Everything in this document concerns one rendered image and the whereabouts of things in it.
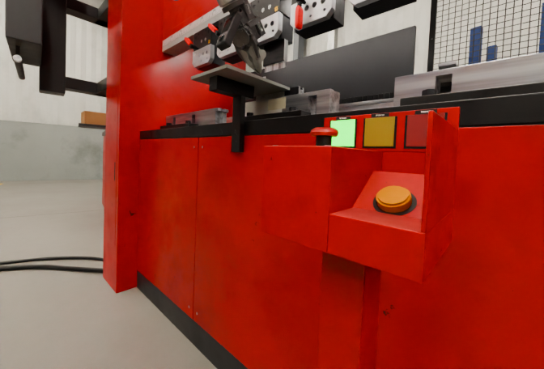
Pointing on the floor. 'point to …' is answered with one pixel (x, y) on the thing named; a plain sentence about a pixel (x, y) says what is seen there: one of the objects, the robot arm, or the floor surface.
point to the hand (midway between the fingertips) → (257, 70)
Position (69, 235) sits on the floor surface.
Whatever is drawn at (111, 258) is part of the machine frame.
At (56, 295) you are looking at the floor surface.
